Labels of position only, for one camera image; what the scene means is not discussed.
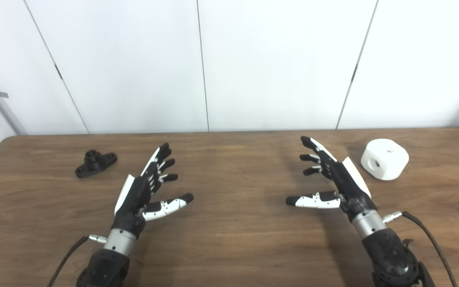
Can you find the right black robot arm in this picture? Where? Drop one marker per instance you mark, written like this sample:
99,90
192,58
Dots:
389,255

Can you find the right white-black robot hand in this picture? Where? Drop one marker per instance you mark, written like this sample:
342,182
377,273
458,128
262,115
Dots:
349,187

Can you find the round white plastic piece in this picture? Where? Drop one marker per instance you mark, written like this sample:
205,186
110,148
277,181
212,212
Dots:
393,163

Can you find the left white-black robot hand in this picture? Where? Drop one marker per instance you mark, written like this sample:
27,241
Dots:
134,199

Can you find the black flanged holder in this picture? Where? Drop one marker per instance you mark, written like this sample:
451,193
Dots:
94,161

